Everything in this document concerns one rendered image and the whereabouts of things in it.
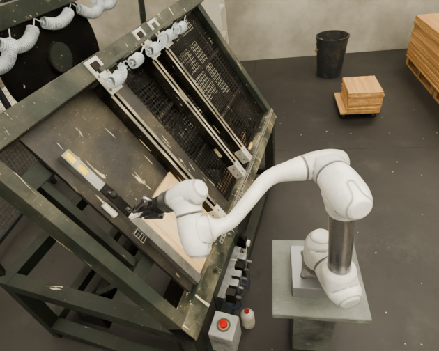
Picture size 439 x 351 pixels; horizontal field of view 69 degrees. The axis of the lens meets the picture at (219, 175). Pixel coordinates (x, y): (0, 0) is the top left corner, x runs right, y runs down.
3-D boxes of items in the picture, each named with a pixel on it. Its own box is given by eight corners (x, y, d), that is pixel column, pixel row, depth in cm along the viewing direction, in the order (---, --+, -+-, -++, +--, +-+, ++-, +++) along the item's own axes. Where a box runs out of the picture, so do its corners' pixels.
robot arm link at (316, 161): (298, 146, 125) (313, 166, 115) (341, 137, 127) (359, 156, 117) (297, 172, 133) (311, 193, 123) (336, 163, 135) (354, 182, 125)
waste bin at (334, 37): (347, 79, 532) (352, 39, 490) (313, 81, 541) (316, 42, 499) (341, 66, 572) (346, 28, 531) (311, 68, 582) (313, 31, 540)
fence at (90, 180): (193, 284, 174) (198, 283, 172) (56, 158, 138) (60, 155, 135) (196, 276, 178) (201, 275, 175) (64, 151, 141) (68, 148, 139)
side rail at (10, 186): (166, 329, 160) (181, 329, 154) (-27, 175, 118) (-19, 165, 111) (171, 317, 165) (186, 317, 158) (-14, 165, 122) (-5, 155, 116)
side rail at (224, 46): (259, 115, 309) (268, 111, 303) (188, 14, 267) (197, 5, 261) (260, 111, 315) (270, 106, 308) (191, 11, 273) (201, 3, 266)
